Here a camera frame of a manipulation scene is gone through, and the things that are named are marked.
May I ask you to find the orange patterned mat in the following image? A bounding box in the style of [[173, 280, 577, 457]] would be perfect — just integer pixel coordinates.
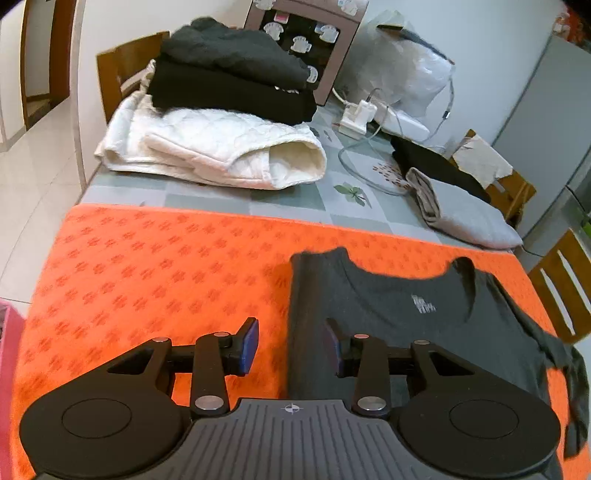
[[9, 203, 591, 480]]

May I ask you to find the folded black cloth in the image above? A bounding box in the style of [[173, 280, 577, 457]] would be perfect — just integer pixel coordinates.
[[390, 137, 491, 204]]

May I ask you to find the grey refrigerator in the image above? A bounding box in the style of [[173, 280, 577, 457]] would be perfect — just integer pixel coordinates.
[[492, 34, 591, 247]]

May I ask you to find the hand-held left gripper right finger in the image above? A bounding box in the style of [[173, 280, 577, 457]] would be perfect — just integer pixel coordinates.
[[324, 318, 476, 418]]

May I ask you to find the pink fabric storage bin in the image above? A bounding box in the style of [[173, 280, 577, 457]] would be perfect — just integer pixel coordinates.
[[0, 298, 26, 480]]

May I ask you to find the thin grey looped cable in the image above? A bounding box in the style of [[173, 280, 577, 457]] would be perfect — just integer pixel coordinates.
[[402, 28, 458, 153]]

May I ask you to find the dark grey t-shirt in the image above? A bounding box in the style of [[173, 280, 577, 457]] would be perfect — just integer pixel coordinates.
[[286, 247, 589, 460]]

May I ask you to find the wooden chair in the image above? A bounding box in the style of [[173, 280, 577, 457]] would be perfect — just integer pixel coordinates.
[[96, 31, 171, 124], [455, 129, 537, 227], [527, 228, 591, 344]]

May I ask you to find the brown door frame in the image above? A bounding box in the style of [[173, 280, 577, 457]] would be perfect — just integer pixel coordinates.
[[21, 0, 77, 132]]

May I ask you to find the clear plastic bag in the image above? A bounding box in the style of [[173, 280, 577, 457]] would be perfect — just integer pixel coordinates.
[[335, 9, 458, 134]]

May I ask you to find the folded dark grey sweater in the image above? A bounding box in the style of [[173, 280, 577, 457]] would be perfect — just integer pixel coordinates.
[[159, 17, 311, 90]]

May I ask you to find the folded black garment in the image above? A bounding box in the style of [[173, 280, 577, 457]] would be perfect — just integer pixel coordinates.
[[148, 60, 318, 125]]

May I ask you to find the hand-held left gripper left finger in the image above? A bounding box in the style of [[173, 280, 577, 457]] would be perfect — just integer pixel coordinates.
[[107, 318, 260, 418]]

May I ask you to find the folded light grey garment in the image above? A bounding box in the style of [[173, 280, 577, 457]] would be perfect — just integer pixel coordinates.
[[406, 167, 524, 247]]

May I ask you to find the white flat device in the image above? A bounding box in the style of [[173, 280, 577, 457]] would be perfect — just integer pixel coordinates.
[[374, 108, 431, 140]]

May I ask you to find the brown cabinet with stickers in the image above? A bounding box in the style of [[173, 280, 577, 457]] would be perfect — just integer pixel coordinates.
[[244, 0, 370, 106]]

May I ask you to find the folded white quilted garment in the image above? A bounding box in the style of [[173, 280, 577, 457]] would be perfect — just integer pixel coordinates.
[[95, 88, 328, 190]]

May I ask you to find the white power strip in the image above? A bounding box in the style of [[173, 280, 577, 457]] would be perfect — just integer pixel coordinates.
[[341, 102, 377, 137]]

